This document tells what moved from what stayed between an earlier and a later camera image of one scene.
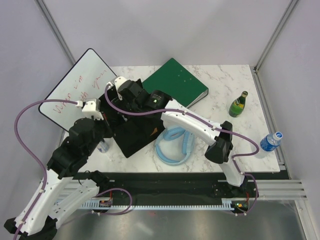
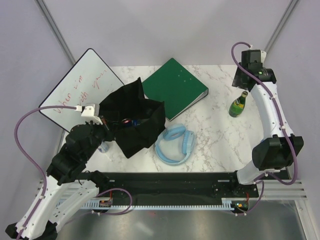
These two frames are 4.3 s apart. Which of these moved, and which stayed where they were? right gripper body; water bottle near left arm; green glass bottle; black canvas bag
Moved: right gripper body
Stayed: green glass bottle; black canvas bag; water bottle near left arm
